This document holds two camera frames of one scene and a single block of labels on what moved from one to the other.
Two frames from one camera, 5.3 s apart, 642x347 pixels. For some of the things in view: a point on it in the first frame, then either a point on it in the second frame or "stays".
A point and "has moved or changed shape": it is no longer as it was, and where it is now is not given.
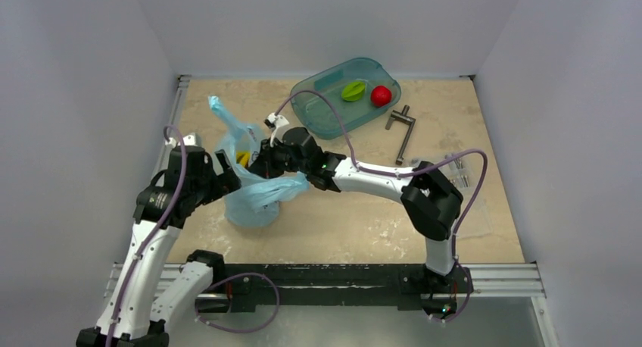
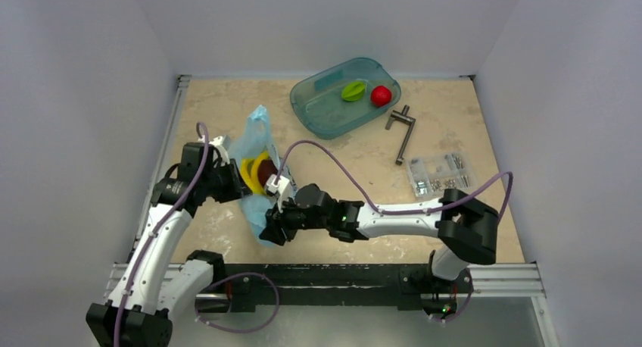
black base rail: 323,287 stays
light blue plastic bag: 256,201 has moved or changed shape
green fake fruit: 353,91 stays
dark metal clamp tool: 403,116 stays
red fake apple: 381,95 stays
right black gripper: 261,160 -> 279,223
